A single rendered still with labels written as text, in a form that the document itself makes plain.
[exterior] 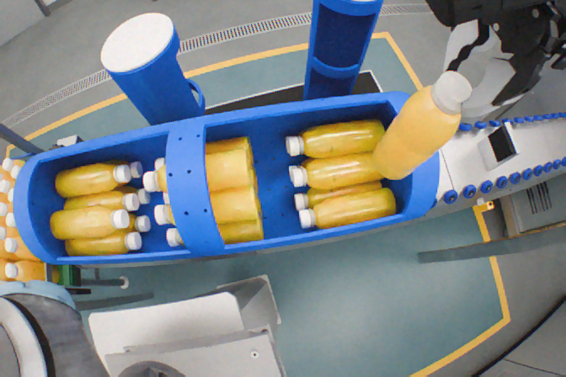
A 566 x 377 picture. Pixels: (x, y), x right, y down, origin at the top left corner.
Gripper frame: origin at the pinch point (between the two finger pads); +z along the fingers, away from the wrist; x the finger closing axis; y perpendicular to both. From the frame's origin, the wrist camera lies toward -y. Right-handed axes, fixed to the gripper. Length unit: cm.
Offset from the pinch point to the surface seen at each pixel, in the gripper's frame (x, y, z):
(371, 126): 11.1, 3.0, 29.8
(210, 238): -6.4, -30.9, 26.7
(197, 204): -1.5, -31.3, 22.1
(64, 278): -12, -90, 54
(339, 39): 93, 28, 88
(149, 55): 52, -51, 40
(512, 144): 4, 50, 36
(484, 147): 8, 50, 48
